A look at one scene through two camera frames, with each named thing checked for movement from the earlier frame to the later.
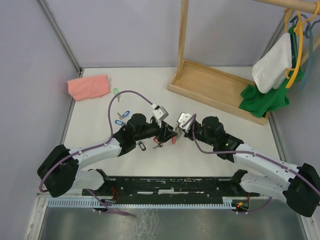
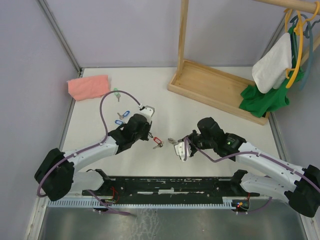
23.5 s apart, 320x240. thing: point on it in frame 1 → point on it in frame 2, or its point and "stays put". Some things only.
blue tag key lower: [119, 122] stays put
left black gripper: [165, 132] → [148, 127]
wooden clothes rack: [219, 88] stays put
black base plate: [170, 188] stays put
